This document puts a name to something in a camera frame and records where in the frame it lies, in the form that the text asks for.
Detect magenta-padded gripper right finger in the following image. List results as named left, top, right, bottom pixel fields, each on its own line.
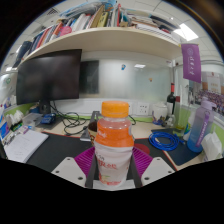
left=128, top=146, right=176, bottom=188

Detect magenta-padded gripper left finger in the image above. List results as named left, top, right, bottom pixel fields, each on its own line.
left=51, top=146, right=100, bottom=189

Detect orange-capped drink bottle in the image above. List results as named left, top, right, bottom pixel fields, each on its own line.
left=93, top=100, right=135, bottom=192

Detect purple translucent water bottle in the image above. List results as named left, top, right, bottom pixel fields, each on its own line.
left=186, top=98, right=216, bottom=154

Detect large black desk mat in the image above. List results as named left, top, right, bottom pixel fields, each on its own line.
left=26, top=132, right=178, bottom=173

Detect flat round red coaster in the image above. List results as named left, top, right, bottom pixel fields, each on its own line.
left=134, top=142, right=151, bottom=155

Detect grey metal laptop stand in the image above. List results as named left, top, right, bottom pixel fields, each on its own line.
left=79, top=110, right=103, bottom=143

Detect blue electronic device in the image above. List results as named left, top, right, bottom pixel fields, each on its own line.
left=40, top=113, right=57, bottom=126

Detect white plastic bottle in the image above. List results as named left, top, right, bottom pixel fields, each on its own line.
left=183, top=109, right=196, bottom=142

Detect white ceramic jar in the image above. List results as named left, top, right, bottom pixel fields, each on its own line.
left=152, top=102, right=169, bottom=123

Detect white tissue pack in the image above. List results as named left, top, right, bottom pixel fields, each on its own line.
left=200, top=132, right=224, bottom=162

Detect clear plastic box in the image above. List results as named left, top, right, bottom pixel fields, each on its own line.
left=23, top=112, right=44, bottom=128

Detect dark wine bottle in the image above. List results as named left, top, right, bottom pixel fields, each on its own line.
left=166, top=82, right=177, bottom=116

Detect group photo poster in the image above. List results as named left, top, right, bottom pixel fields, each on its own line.
left=188, top=71, right=224, bottom=117

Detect black computer monitor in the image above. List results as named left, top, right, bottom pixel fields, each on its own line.
left=15, top=48, right=83, bottom=115

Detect purple hanging banner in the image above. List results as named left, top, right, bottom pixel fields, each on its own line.
left=180, top=43, right=203, bottom=84

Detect white ceiling light panel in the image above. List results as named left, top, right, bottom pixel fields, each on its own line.
left=173, top=23, right=200, bottom=42

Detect coiled blue cable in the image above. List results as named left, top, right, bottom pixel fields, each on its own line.
left=148, top=130, right=183, bottom=152

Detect black tangled cables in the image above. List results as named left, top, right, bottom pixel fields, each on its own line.
left=49, top=101, right=92, bottom=137

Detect white wall socket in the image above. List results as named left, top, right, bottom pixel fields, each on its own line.
left=136, top=102, right=150, bottom=116

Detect wall shelf with books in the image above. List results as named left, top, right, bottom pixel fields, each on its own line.
left=11, top=1, right=183, bottom=71

